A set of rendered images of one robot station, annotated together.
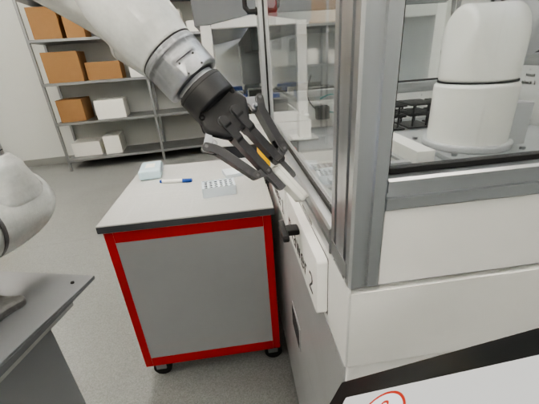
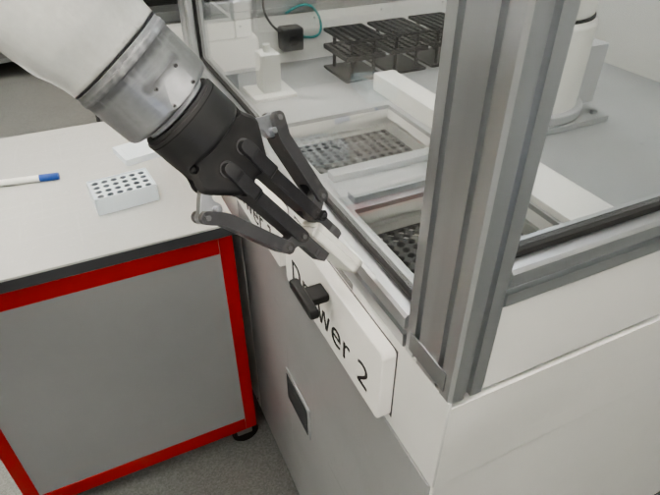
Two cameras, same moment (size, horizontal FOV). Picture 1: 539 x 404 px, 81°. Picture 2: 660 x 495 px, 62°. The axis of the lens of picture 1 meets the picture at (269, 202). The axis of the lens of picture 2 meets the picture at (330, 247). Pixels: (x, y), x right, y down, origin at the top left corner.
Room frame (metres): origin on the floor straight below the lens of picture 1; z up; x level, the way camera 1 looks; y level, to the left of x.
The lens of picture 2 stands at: (0.06, 0.12, 1.37)
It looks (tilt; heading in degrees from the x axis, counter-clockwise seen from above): 37 degrees down; 340
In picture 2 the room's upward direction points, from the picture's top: straight up
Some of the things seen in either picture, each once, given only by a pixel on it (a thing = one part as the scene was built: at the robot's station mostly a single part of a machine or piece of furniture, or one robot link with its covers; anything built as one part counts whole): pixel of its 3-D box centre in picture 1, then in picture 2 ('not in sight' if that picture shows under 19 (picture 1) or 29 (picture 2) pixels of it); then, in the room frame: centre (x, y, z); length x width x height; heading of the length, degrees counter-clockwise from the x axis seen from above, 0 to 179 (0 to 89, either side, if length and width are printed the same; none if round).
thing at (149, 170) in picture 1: (151, 170); not in sight; (1.40, 0.53, 0.78); 0.15 x 0.10 x 0.04; 12
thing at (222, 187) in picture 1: (218, 187); (123, 191); (1.13, 0.19, 0.78); 0.12 x 0.08 x 0.04; 101
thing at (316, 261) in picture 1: (302, 242); (331, 307); (0.55, -0.06, 0.87); 0.29 x 0.02 x 0.11; 5
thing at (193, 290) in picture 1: (208, 259); (109, 308); (1.25, 0.30, 0.38); 0.62 x 0.58 x 0.76; 5
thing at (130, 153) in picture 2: (237, 171); (144, 148); (1.34, 0.13, 0.77); 0.13 x 0.09 x 0.02; 108
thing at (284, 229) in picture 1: (289, 230); (312, 296); (0.55, -0.04, 0.91); 0.07 x 0.04 x 0.01; 5
